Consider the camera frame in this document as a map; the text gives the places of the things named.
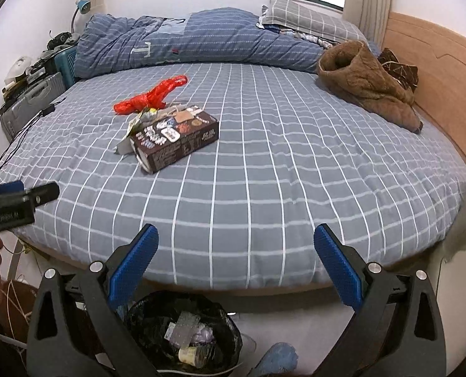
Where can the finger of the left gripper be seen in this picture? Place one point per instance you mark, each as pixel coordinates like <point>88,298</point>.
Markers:
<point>37,195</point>
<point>11,187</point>

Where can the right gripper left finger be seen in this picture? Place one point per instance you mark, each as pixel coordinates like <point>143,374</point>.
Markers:
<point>75,329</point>

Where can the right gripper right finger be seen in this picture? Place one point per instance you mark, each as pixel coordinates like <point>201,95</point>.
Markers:
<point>396,328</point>

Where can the yellow plastic food tub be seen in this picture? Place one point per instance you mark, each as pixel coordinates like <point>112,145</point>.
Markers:
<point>195,356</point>

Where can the brown cookie box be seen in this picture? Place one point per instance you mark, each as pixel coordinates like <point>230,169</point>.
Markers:
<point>174,137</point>

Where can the black-lined trash bin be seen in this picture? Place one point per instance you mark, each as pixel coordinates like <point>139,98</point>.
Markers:
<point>165,321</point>

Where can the grey suitcase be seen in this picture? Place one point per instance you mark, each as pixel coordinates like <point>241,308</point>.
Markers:
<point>15,114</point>

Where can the blue slipper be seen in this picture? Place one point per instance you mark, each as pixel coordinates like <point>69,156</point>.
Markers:
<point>280,359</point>

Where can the red plastic bag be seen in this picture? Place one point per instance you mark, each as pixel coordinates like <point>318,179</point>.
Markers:
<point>151,99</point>

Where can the white paper pouch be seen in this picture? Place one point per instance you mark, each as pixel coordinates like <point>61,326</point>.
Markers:
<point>142,120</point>

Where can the blue desk lamp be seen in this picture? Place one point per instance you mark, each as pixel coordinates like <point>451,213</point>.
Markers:
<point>81,7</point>

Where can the grey checked bed sheet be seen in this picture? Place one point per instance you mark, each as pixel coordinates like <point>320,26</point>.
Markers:
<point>240,212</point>

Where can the brown fleece garment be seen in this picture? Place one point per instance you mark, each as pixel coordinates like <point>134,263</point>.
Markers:
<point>381,85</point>

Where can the blue striped duvet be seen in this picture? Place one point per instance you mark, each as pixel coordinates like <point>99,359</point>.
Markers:
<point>112,44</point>

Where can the wooden headboard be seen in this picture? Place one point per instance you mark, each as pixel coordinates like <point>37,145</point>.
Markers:
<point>440,56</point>

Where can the grey checked pillow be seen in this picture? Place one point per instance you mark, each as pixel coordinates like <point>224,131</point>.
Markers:
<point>294,16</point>

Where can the beige curtain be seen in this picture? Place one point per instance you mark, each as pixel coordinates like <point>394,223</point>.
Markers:
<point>370,16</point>

